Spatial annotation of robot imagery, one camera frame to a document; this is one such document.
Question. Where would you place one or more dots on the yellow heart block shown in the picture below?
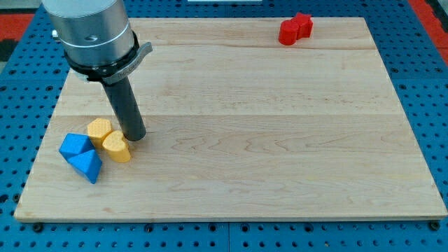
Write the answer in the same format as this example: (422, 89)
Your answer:
(116, 146)

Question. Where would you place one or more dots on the yellow hexagon block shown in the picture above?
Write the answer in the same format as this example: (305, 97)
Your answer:
(98, 130)

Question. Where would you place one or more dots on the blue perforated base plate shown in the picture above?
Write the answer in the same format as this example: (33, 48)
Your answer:
(412, 53)

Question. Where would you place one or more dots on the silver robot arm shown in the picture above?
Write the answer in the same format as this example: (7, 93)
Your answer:
(97, 38)

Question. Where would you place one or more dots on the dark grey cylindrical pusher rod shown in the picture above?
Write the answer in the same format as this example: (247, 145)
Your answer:
(124, 105)

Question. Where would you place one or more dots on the blue cube block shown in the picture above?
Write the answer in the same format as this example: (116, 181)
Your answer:
(75, 144)

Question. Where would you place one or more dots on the wooden board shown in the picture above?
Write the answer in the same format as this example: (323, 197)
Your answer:
(242, 128)

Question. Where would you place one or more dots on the blue triangular block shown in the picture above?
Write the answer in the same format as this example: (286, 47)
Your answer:
(87, 165)

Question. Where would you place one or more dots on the red cylinder block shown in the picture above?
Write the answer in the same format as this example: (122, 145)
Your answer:
(288, 32)

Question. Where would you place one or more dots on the red star block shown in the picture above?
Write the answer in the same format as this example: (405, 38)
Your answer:
(305, 25)

